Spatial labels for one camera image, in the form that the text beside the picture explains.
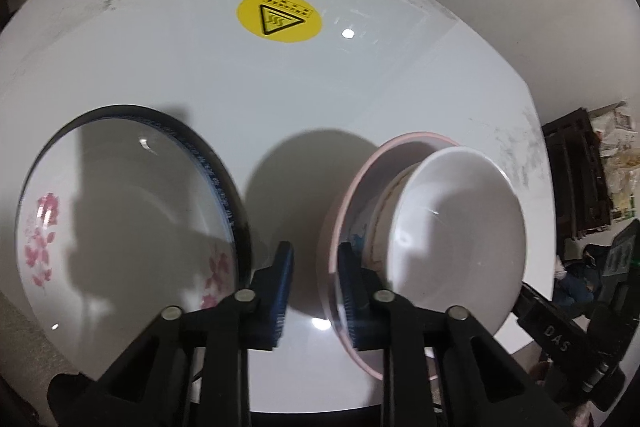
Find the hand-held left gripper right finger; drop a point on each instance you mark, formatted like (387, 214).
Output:
(350, 297)

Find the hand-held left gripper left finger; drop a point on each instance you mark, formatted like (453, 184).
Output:
(277, 297)

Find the white ribbed bowl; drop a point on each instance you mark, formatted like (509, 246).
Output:
(357, 227)

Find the pink bowl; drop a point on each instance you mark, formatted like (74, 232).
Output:
(334, 227)

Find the large blue floral plate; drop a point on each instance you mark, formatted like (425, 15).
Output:
(244, 212)

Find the cream bowl with lettering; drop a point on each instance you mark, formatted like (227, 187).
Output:
(460, 237)

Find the white plate with pink flowers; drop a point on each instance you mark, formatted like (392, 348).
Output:
(125, 232)

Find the dark cloth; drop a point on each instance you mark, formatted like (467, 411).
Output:
(575, 287)

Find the dark wooden furniture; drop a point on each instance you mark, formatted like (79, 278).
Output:
(575, 167)

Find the pile of plastic bags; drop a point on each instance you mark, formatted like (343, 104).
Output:
(620, 157)

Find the round yellow warning sticker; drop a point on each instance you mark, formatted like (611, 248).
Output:
(250, 14)

